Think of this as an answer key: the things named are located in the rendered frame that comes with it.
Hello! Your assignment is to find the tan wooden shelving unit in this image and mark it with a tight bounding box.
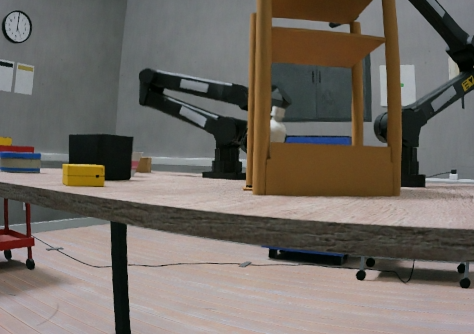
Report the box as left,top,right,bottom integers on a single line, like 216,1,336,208
242,0,402,196

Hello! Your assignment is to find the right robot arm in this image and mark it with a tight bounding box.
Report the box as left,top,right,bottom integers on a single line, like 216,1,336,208
139,67,293,179

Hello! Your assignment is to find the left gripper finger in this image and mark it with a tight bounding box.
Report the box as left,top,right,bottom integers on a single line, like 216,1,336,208
329,22,343,29

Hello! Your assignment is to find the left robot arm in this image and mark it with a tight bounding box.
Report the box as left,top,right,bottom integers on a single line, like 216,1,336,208
374,0,474,182

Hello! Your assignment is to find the white bottle with grey cap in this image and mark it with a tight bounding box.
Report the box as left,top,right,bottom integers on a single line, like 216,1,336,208
270,107,286,146

